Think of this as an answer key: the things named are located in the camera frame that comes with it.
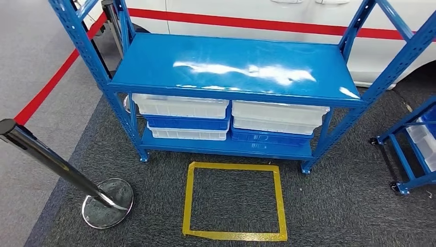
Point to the yellow floor tape square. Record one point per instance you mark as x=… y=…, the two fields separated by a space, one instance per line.
x=235 y=166

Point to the chrome barrier stanchion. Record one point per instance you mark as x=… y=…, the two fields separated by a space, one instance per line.
x=110 y=17
x=44 y=155

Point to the blue metal shelf rack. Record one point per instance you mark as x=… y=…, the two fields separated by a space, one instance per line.
x=221 y=58

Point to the black car tire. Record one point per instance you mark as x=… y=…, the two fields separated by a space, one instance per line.
x=139 y=29

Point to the red barrier belt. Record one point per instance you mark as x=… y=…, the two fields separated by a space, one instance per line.
x=238 y=23
x=44 y=92

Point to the blue plastic bin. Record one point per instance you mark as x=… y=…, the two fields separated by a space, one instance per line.
x=187 y=123
x=431 y=121
x=269 y=139

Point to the white car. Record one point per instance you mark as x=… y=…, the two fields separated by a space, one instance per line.
x=238 y=8

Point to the blue wheeled shelf rack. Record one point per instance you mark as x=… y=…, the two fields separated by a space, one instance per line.
x=402 y=158

